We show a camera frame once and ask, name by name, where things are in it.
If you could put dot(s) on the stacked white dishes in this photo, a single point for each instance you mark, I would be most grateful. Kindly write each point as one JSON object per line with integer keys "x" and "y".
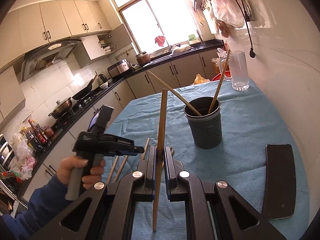
{"x": 107, "y": 48}

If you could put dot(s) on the clear glass pitcher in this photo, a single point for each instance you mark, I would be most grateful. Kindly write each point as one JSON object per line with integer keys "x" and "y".
{"x": 237, "y": 72}

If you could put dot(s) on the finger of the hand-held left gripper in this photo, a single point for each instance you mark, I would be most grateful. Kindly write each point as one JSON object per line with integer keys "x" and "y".
{"x": 135, "y": 150}

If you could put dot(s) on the steel pot with lid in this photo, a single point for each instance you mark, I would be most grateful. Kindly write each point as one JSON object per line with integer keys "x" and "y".
{"x": 61, "y": 108}

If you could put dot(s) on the kitchen window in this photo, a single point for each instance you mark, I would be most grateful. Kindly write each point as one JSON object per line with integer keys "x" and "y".
{"x": 150, "y": 25}

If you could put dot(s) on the cream wall cabinets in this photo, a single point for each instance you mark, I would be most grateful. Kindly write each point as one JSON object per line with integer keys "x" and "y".
{"x": 55, "y": 22}

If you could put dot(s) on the small green box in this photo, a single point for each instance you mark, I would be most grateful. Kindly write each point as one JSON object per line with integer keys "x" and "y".
{"x": 192, "y": 37}

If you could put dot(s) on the clear bag with orange contents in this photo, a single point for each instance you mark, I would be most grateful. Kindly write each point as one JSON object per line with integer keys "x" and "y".
{"x": 216, "y": 65}

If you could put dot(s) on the wall power socket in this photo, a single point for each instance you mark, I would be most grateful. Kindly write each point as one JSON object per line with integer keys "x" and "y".
{"x": 249, "y": 10}

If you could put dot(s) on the red cloth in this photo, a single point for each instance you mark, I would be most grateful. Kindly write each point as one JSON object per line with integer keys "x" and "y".
{"x": 160, "y": 40}

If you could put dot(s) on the person's left forearm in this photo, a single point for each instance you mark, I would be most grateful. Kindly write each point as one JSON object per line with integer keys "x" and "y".
{"x": 37, "y": 205}

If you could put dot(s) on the pink hanging plastic bag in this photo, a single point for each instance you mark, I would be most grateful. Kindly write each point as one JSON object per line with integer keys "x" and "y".
{"x": 227, "y": 10}

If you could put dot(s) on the dark green utensil holder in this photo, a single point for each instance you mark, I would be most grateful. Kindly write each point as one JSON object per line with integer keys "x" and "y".
{"x": 207, "y": 132}

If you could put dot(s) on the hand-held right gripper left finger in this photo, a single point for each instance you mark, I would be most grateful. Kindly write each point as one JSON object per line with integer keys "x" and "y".
{"x": 152, "y": 175}

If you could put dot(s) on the cluster of sauce bottles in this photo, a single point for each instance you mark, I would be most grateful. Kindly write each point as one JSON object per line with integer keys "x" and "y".
{"x": 37, "y": 135}

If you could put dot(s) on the silver rice cooker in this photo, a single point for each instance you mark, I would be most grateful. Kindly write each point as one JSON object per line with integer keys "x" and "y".
{"x": 119, "y": 68}

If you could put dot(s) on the brown clay pot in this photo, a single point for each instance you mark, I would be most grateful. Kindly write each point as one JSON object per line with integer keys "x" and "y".
{"x": 143, "y": 60}

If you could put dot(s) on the dark kettle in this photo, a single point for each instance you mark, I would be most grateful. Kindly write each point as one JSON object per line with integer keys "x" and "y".
{"x": 102, "y": 79}

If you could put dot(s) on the cream base cabinets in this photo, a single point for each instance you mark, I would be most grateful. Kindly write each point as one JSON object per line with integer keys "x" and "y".
{"x": 140, "y": 85}

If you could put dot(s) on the black range hood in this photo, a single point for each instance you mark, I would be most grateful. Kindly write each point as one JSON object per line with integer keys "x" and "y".
{"x": 50, "y": 55}

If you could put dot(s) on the person's left hand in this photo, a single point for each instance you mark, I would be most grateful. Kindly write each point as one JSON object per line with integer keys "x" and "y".
{"x": 66, "y": 170}

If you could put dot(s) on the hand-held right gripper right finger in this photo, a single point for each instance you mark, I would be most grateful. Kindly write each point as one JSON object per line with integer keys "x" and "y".
{"x": 168, "y": 175}

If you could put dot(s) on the black wok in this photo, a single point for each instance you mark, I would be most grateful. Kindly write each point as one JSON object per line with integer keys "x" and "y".
{"x": 82, "y": 93}

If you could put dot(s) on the hanging utensil rack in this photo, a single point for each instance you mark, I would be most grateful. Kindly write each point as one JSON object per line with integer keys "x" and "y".
{"x": 200, "y": 2}

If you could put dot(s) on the steel pot lid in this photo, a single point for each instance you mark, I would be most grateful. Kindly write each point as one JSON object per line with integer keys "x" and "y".
{"x": 182, "y": 49}

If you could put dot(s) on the black kitchen countertop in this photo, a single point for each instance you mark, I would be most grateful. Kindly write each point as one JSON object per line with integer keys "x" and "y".
{"x": 212, "y": 45}

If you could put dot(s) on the white bowl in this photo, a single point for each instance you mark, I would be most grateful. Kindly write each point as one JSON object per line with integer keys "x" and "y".
{"x": 106, "y": 85}

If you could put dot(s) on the crumpled plastic bags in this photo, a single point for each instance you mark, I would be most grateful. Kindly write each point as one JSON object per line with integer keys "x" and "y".
{"x": 22, "y": 150}

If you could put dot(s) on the red plastic basin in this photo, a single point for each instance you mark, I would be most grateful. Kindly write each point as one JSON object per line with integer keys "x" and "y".
{"x": 226, "y": 75}

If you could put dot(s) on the yellow plastic bag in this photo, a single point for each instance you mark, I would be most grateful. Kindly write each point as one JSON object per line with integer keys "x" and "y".
{"x": 201, "y": 79}

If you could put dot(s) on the black rectangular pad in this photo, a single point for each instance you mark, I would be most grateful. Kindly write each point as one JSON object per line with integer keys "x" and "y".
{"x": 278, "y": 180}

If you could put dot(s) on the sink faucet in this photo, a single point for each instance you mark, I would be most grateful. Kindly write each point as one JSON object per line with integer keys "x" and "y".
{"x": 200, "y": 37}

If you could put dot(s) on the blue tablecloth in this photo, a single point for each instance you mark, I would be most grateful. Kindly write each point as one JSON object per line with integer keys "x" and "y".
{"x": 245, "y": 142}

